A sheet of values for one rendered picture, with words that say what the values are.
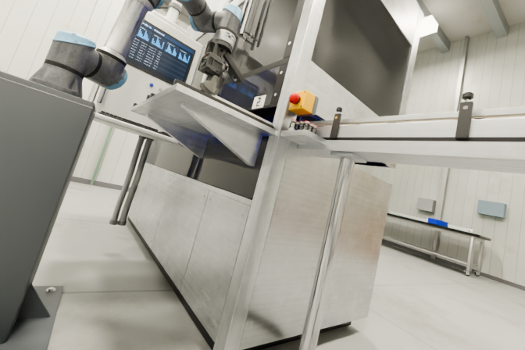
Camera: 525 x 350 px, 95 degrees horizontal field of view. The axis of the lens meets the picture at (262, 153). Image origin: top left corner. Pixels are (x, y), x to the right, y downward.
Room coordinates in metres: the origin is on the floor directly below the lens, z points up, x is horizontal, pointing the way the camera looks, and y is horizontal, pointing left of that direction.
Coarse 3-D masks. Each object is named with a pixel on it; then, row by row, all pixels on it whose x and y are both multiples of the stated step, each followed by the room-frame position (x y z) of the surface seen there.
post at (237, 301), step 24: (312, 0) 0.89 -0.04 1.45; (312, 24) 0.90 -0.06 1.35; (312, 48) 0.92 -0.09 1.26; (288, 72) 0.92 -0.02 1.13; (288, 96) 0.89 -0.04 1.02; (288, 120) 0.90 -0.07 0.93; (288, 144) 0.92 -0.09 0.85; (264, 168) 0.91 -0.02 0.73; (264, 192) 0.89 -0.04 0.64; (264, 216) 0.90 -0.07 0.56; (264, 240) 0.92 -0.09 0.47; (240, 264) 0.91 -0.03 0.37; (240, 288) 0.89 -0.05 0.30; (240, 312) 0.90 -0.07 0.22; (216, 336) 0.93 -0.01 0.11; (240, 336) 0.92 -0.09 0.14
